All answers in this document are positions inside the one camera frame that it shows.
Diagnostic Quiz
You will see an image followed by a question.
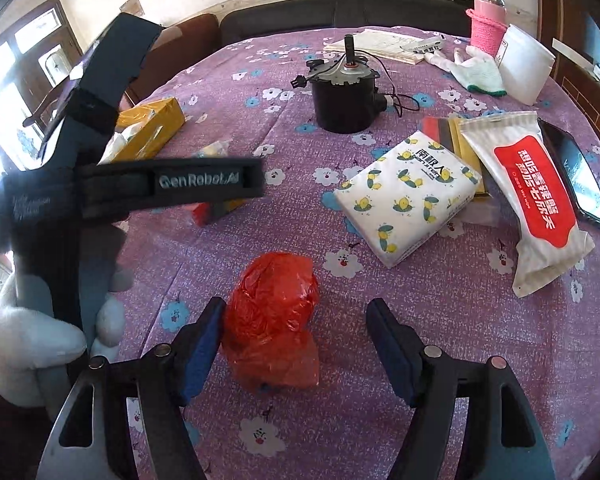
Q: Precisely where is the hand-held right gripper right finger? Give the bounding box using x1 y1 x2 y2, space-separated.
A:
366 297 554 480

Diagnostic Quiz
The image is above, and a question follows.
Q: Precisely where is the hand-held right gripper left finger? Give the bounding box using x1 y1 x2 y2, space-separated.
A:
47 296 227 480

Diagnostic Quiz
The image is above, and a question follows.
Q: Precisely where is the red plastic bag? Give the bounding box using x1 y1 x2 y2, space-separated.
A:
221 252 322 392

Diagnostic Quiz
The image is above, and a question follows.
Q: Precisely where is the small yellow red packet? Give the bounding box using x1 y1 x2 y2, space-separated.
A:
192 138 247 227

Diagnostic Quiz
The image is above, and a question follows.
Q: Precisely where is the person's left hand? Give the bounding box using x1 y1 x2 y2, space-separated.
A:
0 260 137 405

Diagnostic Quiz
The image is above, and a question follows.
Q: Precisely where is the yellow cardboard box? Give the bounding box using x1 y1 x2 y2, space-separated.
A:
111 98 186 162

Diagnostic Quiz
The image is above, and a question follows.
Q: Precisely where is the wooden framed window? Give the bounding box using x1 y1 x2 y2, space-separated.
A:
0 0 87 173

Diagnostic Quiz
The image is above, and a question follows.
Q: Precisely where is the lemon print tissue pack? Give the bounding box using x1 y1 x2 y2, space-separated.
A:
333 130 483 269

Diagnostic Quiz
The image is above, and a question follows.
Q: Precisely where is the brown chair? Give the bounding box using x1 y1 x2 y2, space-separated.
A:
129 13 222 107

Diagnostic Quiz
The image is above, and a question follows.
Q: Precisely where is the wet wipes pack red label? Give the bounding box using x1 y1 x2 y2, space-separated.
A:
459 111 597 299

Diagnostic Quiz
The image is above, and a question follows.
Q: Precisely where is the black smartphone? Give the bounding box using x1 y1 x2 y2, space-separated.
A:
536 118 600 231

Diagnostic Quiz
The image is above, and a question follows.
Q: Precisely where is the black motor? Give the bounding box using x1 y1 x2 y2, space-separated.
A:
294 34 392 134

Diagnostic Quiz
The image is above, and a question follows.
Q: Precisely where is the dark sofa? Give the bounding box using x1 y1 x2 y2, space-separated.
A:
219 0 475 47

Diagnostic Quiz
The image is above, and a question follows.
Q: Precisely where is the white work glove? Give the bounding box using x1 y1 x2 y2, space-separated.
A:
424 44 509 97

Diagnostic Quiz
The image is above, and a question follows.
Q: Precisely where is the paper booklet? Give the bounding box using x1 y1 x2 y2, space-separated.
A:
323 28 444 66

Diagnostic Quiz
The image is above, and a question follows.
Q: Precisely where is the white plastic jar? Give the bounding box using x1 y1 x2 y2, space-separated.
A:
497 23 556 106

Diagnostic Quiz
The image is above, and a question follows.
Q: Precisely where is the pink knit sleeve bottle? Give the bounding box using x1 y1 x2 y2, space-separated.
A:
465 0 510 59

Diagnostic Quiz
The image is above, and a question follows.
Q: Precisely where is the wooden cabinet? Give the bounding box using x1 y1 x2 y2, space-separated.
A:
534 0 600 113

